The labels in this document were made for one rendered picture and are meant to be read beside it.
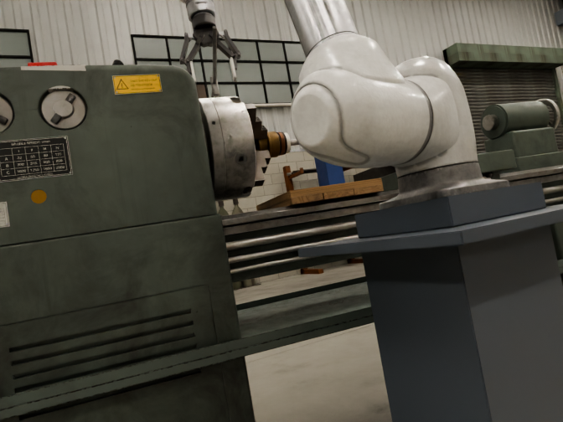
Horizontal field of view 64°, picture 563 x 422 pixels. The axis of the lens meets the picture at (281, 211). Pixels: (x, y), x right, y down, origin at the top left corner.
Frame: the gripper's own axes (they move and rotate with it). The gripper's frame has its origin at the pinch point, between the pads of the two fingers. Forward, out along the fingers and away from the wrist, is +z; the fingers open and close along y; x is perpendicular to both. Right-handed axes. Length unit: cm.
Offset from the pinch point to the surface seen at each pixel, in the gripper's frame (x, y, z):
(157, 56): 631, -10, -370
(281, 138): 1.7, 17.3, 22.2
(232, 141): -12.1, -0.1, 25.8
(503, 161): -15, 80, 45
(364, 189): -8, 36, 45
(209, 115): -12.2, -5.2, 17.4
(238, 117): -11.6, 2.9, 18.7
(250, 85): 677, 155, -317
